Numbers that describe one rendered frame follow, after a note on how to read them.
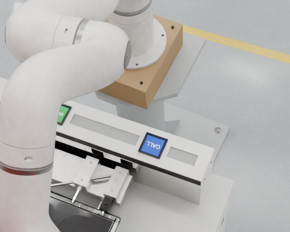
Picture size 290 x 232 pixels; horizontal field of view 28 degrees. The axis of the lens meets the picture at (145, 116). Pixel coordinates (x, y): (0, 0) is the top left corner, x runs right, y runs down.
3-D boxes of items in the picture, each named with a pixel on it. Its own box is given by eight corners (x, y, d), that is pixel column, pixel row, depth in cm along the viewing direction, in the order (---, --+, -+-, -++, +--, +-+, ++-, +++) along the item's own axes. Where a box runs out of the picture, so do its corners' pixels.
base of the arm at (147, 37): (126, 5, 168) (121, -42, 152) (180, 34, 162) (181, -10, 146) (84, 48, 161) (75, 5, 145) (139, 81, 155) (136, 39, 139)
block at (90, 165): (87, 191, 142) (85, 186, 140) (74, 187, 143) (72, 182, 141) (101, 164, 146) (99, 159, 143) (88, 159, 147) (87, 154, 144)
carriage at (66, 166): (120, 208, 143) (119, 203, 140) (-6, 160, 151) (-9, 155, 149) (133, 180, 146) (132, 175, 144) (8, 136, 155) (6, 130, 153)
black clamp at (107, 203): (108, 214, 139) (107, 210, 136) (100, 211, 139) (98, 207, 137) (114, 202, 140) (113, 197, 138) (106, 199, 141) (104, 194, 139)
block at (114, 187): (116, 202, 140) (115, 197, 138) (104, 198, 141) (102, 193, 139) (130, 174, 144) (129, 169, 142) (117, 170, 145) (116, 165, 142)
